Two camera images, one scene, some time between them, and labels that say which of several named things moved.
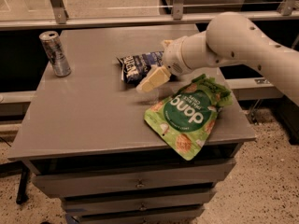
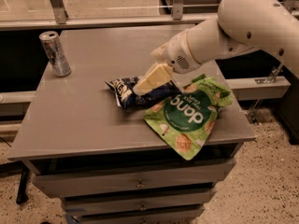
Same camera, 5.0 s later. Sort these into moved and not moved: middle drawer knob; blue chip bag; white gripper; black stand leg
Moved: blue chip bag
Not moved: black stand leg; white gripper; middle drawer knob
